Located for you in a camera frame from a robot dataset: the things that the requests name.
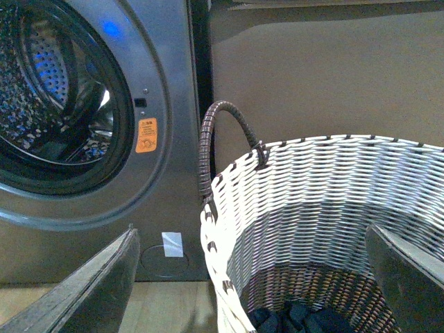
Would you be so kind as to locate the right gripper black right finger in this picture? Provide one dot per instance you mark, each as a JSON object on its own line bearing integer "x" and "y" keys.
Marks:
{"x": 410, "y": 280}

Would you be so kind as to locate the grey cabinet beside washer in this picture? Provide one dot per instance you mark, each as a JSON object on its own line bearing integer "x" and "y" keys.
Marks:
{"x": 371, "y": 68}

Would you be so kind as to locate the orange warning sticker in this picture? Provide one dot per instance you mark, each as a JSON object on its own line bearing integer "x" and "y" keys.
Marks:
{"x": 146, "y": 136}

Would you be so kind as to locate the white woven laundry basket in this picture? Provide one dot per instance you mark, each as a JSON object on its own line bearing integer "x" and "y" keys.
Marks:
{"x": 295, "y": 230}

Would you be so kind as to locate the white tape strip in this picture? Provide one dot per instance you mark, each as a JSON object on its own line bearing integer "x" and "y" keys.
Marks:
{"x": 172, "y": 244}

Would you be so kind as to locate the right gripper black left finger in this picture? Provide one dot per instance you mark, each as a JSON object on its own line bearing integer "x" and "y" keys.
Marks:
{"x": 92, "y": 299}

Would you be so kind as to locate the dark navy blue garment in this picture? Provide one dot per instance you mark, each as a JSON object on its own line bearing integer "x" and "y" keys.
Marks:
{"x": 298, "y": 318}

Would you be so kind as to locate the grey front-load washing machine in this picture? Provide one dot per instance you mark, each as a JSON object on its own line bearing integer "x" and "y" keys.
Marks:
{"x": 76, "y": 78}

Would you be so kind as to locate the dark braided basket handle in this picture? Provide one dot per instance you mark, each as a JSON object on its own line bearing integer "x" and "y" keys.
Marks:
{"x": 205, "y": 140}

